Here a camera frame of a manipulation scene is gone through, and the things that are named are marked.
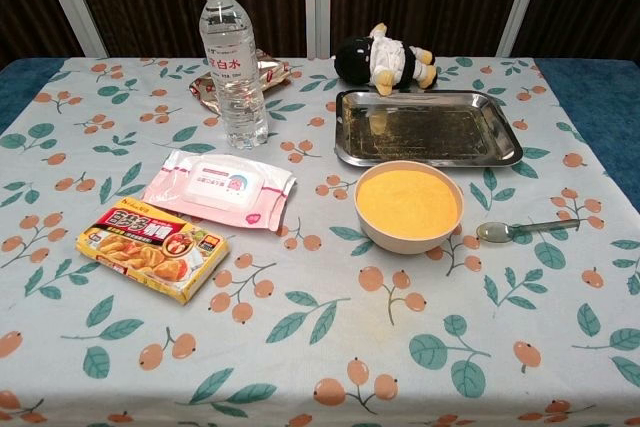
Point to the clear water bottle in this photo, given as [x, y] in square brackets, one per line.
[235, 87]

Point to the translucent grey plastic spoon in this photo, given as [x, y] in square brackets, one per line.
[492, 232]

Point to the orange-yellow powder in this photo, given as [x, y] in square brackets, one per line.
[407, 202]

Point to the black-haired plush doll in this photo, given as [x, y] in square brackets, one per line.
[390, 59]

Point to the stainless steel tray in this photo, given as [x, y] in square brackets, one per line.
[425, 132]

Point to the beige round bowl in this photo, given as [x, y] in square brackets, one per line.
[400, 245]

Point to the yellow curry box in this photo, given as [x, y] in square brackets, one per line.
[150, 247]

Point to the pink wet wipes pack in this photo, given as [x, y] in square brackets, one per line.
[220, 187]

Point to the floral tablecloth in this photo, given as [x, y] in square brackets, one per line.
[320, 347]

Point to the brown foil snack packet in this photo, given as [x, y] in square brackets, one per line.
[272, 72]

